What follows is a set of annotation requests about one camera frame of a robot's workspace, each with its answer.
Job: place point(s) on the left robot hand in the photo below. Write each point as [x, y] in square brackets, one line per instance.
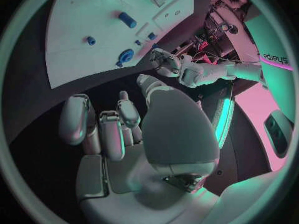
[165, 61]

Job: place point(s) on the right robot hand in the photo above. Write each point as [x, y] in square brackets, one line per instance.
[177, 127]

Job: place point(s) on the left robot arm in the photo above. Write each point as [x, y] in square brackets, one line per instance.
[217, 71]

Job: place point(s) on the white task board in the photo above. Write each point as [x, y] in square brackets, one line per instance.
[98, 31]

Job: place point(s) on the blue block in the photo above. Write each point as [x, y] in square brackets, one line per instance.
[151, 35]

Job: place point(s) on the small blue peg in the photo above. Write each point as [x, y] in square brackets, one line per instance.
[138, 42]

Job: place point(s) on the blue gear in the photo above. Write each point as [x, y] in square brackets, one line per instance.
[125, 56]

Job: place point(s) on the glowing light bar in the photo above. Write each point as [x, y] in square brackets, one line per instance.
[223, 121]

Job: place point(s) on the blue long cylinder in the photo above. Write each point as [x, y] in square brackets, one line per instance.
[127, 19]

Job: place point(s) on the blue short cylinder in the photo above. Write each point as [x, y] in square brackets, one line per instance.
[90, 40]

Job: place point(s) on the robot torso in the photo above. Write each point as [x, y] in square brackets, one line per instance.
[268, 74]

